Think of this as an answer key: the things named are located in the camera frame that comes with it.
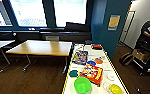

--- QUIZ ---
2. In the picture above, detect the green bowl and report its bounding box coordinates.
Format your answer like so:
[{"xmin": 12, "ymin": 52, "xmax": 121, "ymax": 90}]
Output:
[{"xmin": 73, "ymin": 76, "xmax": 92, "ymax": 94}]

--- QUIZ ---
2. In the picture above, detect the yellow bowl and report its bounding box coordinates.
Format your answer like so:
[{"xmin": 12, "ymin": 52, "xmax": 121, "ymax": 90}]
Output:
[{"xmin": 108, "ymin": 83, "xmax": 124, "ymax": 94}]

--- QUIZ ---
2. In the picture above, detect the yellow wooden gaming table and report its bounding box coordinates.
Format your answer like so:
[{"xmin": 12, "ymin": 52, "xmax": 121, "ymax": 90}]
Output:
[{"xmin": 60, "ymin": 42, "xmax": 131, "ymax": 94}]

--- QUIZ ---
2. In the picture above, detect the blue board game box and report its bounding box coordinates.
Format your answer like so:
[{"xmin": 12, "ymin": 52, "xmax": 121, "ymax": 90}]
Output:
[{"xmin": 71, "ymin": 49, "xmax": 89, "ymax": 66}]

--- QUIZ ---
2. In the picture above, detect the red black table scorer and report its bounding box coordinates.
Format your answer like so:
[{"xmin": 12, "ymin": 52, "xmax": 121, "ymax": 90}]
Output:
[{"xmin": 91, "ymin": 43, "xmax": 104, "ymax": 51}]

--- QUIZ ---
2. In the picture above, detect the dark green round lid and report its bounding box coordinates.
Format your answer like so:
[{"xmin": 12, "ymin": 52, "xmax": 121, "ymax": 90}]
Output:
[{"xmin": 68, "ymin": 69, "xmax": 80, "ymax": 79}]

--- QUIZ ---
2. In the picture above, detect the dark window bench sofa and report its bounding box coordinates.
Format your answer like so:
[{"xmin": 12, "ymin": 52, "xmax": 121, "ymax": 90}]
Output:
[{"xmin": 0, "ymin": 21, "xmax": 92, "ymax": 45}]

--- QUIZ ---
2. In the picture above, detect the clear round lid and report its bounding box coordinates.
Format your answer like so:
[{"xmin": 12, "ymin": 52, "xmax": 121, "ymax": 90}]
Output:
[{"xmin": 102, "ymin": 81, "xmax": 112, "ymax": 93}]

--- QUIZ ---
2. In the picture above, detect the black backpack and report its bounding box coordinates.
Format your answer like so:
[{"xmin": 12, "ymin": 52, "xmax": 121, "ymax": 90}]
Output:
[{"xmin": 118, "ymin": 52, "xmax": 135, "ymax": 67}]

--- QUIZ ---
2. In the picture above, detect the white hallway door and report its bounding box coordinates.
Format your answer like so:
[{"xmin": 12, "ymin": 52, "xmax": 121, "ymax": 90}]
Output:
[{"xmin": 120, "ymin": 10, "xmax": 137, "ymax": 45}]

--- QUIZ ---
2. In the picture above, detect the brown cardboard box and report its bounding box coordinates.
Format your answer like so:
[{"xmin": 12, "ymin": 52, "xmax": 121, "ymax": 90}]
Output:
[{"xmin": 131, "ymin": 48, "xmax": 150, "ymax": 63}]

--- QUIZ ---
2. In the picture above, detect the person in dark shirt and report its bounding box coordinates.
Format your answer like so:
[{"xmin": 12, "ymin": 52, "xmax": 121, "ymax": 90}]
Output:
[{"xmin": 137, "ymin": 7, "xmax": 150, "ymax": 45}]

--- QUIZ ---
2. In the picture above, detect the yellow wall sign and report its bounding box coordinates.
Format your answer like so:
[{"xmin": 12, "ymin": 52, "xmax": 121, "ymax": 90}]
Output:
[{"xmin": 107, "ymin": 14, "xmax": 122, "ymax": 31}]

